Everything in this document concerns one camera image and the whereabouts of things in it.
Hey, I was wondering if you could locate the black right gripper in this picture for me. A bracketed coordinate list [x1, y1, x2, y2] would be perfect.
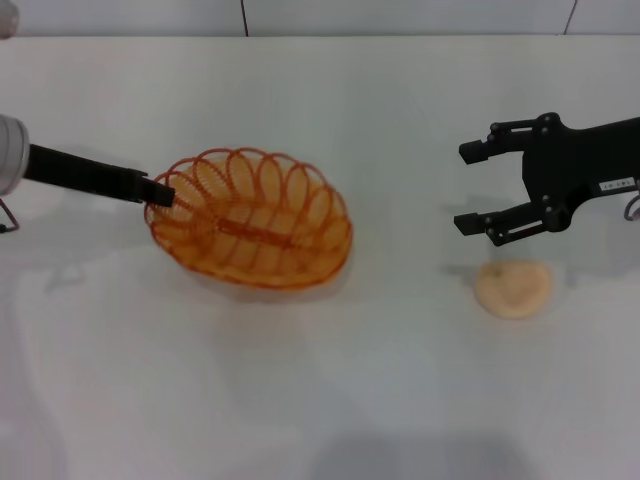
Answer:
[453, 111, 640, 249]

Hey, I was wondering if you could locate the orange woven plastic basket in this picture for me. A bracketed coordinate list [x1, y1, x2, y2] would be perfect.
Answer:
[144, 146, 355, 290]

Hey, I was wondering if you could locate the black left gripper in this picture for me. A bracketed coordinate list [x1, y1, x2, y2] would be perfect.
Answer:
[27, 143, 177, 209]

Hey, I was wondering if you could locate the dark red thin cable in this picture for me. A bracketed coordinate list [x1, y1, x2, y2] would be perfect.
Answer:
[0, 197, 20, 234]

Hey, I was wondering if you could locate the round beige bread bun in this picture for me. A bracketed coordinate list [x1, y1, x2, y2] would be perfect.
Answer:
[474, 258, 553, 320]

